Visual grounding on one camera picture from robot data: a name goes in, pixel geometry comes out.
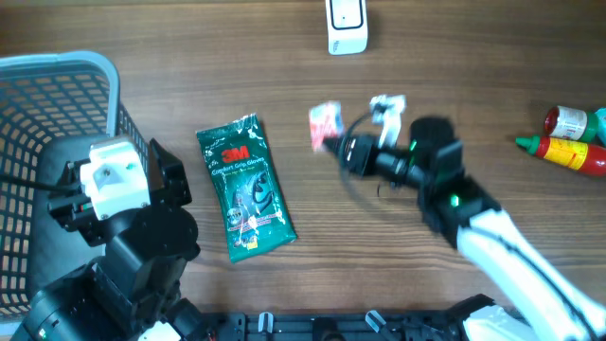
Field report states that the small orange snack packet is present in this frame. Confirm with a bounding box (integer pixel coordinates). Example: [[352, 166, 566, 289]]
[[309, 101, 344, 153]]

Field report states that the green 3M gloves packet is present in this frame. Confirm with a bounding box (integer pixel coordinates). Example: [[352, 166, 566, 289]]
[[196, 114, 297, 263]]

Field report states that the grey plastic mesh basket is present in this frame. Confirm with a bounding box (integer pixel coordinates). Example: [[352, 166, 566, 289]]
[[1, 51, 148, 339]]

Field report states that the green lid jar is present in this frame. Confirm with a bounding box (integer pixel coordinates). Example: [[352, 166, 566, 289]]
[[544, 106, 598, 143]]

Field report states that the red sauce bottle yellow label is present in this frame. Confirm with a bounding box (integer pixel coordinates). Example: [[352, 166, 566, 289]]
[[515, 135, 605, 176]]

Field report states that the teal wet wipes packet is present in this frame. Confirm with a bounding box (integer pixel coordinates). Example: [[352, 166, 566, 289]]
[[596, 108, 606, 145]]

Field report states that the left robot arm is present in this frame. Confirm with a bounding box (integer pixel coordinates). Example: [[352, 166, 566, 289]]
[[12, 137, 208, 340]]

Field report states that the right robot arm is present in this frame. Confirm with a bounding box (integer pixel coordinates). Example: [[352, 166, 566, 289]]
[[322, 117, 605, 340]]

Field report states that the white barcode scanner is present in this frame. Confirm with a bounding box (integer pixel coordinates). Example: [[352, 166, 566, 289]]
[[325, 0, 368, 56]]

